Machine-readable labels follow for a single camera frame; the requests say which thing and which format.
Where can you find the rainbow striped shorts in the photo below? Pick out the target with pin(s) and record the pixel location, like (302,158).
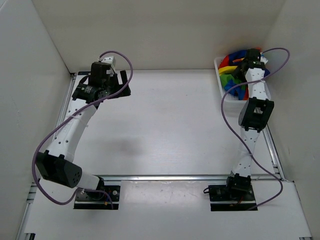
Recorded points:
(255,87)

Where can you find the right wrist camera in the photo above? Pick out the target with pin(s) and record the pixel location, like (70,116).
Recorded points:
(263,59)

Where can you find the white plastic mesh basket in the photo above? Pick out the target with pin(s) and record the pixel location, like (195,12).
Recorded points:
(232,106)

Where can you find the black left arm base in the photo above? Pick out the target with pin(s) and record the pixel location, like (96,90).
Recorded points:
(107,197)

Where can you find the aluminium table frame rail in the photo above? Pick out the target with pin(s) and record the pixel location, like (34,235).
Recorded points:
(164,145)

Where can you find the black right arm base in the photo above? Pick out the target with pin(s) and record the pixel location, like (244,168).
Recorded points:
(224,200)

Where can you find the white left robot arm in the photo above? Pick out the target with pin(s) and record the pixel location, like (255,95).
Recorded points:
(55,164)

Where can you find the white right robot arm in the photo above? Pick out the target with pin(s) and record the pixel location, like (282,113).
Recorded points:
(252,120)

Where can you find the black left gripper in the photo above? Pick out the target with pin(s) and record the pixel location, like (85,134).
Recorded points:
(114,78)

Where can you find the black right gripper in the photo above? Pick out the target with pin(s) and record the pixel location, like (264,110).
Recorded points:
(238,73)

